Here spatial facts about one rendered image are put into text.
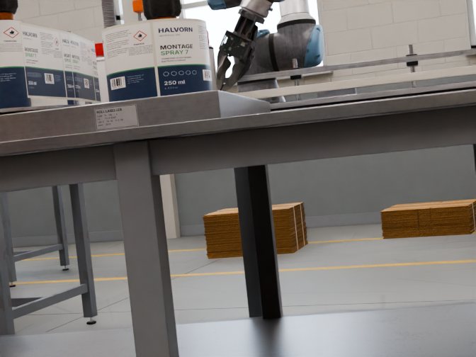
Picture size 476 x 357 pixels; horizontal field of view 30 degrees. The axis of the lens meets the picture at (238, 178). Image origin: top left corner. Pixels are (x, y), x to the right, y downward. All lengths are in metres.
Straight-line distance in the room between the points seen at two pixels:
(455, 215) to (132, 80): 4.96
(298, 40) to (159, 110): 1.08
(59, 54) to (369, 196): 5.93
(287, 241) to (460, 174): 1.90
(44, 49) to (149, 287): 0.60
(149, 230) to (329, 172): 6.30
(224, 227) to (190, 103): 4.87
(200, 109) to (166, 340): 0.39
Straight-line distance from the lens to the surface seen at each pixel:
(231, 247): 6.34
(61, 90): 1.90
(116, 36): 1.66
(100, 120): 1.54
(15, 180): 1.56
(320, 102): 2.19
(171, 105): 1.50
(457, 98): 1.39
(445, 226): 6.46
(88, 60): 2.09
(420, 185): 7.58
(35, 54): 1.82
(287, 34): 2.55
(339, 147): 1.43
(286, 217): 6.21
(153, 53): 1.62
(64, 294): 4.20
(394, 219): 6.52
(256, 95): 2.22
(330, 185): 7.74
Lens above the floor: 0.78
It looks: 2 degrees down
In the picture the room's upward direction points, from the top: 6 degrees counter-clockwise
